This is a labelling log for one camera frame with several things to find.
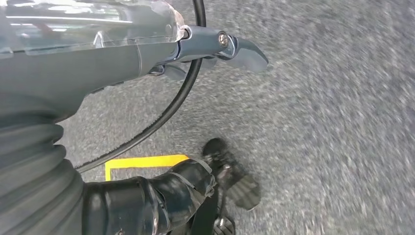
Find yellow tape square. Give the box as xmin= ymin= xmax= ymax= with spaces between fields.
xmin=104 ymin=154 xmax=190 ymax=182

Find black robot foot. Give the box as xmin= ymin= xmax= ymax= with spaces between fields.
xmin=194 ymin=138 xmax=262 ymax=235

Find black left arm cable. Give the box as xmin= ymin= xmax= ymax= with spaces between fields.
xmin=74 ymin=0 xmax=208 ymax=173

